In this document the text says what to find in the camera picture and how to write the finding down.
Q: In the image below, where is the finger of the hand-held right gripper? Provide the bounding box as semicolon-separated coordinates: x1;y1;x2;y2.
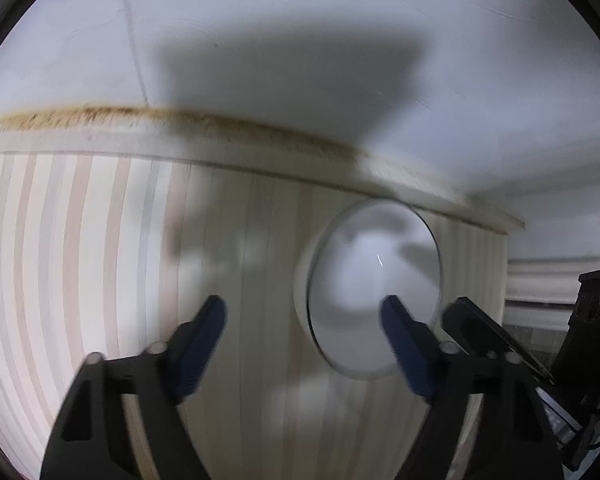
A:
440;297;555;385

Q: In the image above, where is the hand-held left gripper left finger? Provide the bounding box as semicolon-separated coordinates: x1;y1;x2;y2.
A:
40;294;229;480

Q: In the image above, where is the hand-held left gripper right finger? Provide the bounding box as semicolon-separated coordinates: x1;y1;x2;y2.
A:
380;294;567;480

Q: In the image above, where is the white bowl with blue rim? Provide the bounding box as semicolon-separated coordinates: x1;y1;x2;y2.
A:
293;200;444;382

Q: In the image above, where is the striped tablecloth with cat print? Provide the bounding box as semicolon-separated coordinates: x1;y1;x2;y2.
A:
0;152;511;480

